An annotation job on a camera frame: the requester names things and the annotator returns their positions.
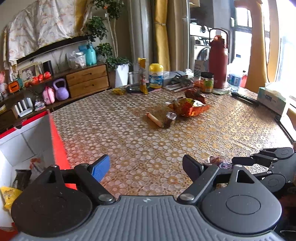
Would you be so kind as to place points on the tall gold clear packet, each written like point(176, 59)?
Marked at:
point(143, 79)

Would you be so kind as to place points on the purple kettlebell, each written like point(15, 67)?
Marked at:
point(61, 92)

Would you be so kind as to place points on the cloth covered television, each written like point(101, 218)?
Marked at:
point(43, 23)

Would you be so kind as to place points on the washing machine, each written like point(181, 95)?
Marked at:
point(199, 47)

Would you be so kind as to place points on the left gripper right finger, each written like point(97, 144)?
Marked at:
point(202, 176)

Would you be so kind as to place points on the red apple ornaments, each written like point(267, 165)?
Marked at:
point(38, 79)

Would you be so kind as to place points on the clear drinking glass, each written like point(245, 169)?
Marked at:
point(133, 77)

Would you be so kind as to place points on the grey floor air conditioner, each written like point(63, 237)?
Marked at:
point(141, 30)

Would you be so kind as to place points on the giraffe plush toy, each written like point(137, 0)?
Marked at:
point(257, 72)

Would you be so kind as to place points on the sausage stick snack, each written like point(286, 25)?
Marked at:
point(155, 120)

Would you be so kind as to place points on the yellow curtain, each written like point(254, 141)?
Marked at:
point(161, 34)

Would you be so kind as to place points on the black lid glass jar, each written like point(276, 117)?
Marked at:
point(207, 82)

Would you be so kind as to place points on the red white cardboard box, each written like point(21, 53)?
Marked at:
point(33, 146)

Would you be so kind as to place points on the black snack packet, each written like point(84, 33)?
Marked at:
point(22, 179)

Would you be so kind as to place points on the framed photo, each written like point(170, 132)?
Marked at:
point(27, 73)

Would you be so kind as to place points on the yellow lid supplement bottle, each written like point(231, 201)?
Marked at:
point(156, 75)

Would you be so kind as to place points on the black speaker cylinder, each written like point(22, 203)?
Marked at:
point(47, 67)

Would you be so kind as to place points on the black remote control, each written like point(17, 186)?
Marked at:
point(245, 98)

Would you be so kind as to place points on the black round tray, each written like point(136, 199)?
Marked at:
point(135, 89)

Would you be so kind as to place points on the white router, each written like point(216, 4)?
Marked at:
point(23, 107)

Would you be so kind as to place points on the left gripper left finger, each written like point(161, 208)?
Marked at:
point(90, 176)

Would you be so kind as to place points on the pink small bag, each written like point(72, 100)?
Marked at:
point(48, 95)

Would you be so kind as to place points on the clear plastic water bottle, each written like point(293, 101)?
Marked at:
point(235, 74)

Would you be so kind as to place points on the orange alarm clock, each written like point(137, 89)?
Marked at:
point(14, 86)

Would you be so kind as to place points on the small yellow wrapper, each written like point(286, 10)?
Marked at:
point(119, 91)

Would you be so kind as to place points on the potted green tree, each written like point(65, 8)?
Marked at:
point(103, 28)

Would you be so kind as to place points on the stack of papers and boxes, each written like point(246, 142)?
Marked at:
point(178, 80)

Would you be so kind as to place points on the wooden tv cabinet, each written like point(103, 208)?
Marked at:
point(80, 83)

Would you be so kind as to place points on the tissue box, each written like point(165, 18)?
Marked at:
point(272, 99)

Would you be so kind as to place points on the yellow triangular snack packet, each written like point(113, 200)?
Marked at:
point(10, 195)

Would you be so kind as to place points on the large red thermos bottle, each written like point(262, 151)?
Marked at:
point(218, 58)

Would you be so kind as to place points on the orange yellow chip bag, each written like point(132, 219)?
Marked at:
point(188, 107)

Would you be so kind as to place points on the teal spray bottle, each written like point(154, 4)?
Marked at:
point(90, 53)

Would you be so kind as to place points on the clear plastic bag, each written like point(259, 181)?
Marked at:
point(76, 60)

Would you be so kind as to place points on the green coaster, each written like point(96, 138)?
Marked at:
point(220, 91)

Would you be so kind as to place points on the purple candy packet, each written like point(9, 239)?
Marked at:
point(221, 162)

